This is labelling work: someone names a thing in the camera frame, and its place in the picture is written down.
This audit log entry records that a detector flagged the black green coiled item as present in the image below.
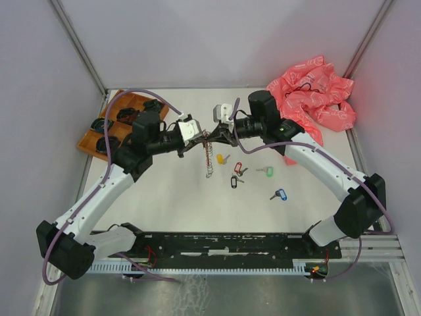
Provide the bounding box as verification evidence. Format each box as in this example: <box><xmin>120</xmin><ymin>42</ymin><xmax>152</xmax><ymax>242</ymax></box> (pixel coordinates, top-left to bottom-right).
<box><xmin>90</xmin><ymin>118</ymin><xmax>105</xmax><ymax>134</ymax></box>

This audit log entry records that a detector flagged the key with red tag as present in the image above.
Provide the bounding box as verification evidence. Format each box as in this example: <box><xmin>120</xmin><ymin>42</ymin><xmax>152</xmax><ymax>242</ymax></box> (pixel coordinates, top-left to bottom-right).
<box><xmin>234</xmin><ymin>162</ymin><xmax>248</xmax><ymax>176</ymax></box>

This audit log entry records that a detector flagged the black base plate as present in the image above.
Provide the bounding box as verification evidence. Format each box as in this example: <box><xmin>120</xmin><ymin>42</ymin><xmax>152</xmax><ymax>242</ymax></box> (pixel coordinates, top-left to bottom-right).
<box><xmin>122</xmin><ymin>232</ymin><xmax>342</xmax><ymax>270</ymax></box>

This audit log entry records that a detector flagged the key with green tag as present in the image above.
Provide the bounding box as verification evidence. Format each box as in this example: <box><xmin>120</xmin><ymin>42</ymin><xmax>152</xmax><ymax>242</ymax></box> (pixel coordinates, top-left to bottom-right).
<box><xmin>256</xmin><ymin>166</ymin><xmax>274</xmax><ymax>178</ymax></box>

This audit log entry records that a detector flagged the key with yellow tag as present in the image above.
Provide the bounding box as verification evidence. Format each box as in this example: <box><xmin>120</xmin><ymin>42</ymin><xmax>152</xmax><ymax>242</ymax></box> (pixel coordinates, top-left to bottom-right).
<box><xmin>216</xmin><ymin>154</ymin><xmax>230</xmax><ymax>165</ymax></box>

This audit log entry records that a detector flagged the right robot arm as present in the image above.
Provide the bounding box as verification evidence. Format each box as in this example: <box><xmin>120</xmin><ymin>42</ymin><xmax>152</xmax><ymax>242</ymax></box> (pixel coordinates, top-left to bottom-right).
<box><xmin>207</xmin><ymin>90</ymin><xmax>386</xmax><ymax>257</ymax></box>

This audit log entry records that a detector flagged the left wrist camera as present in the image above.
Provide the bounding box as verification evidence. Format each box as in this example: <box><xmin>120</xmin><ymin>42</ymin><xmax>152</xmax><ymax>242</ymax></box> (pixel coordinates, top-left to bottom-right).
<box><xmin>177</xmin><ymin>113</ymin><xmax>202</xmax><ymax>143</ymax></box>

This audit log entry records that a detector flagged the key with blue tag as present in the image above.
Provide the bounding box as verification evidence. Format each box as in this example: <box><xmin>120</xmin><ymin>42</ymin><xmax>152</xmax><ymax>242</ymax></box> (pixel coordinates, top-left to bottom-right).
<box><xmin>270</xmin><ymin>188</ymin><xmax>287</xmax><ymax>201</ymax></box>

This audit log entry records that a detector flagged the pink patterned cloth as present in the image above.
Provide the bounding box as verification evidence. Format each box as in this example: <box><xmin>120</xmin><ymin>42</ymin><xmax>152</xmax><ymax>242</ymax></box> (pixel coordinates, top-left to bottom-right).
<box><xmin>266</xmin><ymin>55</ymin><xmax>357</xmax><ymax>145</ymax></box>

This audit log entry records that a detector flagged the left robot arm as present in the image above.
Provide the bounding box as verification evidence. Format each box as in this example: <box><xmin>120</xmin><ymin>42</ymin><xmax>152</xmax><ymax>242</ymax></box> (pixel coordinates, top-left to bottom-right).
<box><xmin>36</xmin><ymin>112</ymin><xmax>203</xmax><ymax>285</ymax></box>

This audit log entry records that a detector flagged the key with black tag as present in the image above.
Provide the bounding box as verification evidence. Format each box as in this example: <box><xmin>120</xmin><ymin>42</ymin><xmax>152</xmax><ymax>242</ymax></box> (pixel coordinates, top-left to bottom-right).
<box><xmin>230</xmin><ymin>173</ymin><xmax>245</xmax><ymax>189</ymax></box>

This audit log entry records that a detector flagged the white cable duct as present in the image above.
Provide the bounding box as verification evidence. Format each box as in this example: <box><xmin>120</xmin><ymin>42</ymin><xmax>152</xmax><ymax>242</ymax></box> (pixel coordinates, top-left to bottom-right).
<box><xmin>88</xmin><ymin>259</ymin><xmax>313</xmax><ymax>274</ymax></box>

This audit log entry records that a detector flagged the black coiled item in tray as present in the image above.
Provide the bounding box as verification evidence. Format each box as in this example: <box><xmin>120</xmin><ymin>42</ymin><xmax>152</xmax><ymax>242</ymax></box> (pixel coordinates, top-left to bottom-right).
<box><xmin>95</xmin><ymin>136</ymin><xmax>122</xmax><ymax>155</ymax></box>
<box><xmin>116</xmin><ymin>107</ymin><xmax>139</xmax><ymax>125</ymax></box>
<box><xmin>143</xmin><ymin>99</ymin><xmax>164</xmax><ymax>113</ymax></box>

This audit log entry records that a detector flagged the wooden compartment tray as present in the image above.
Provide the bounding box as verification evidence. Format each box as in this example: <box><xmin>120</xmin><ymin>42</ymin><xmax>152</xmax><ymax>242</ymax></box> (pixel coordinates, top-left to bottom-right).
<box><xmin>77</xmin><ymin>90</ymin><xmax>169</xmax><ymax>161</ymax></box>

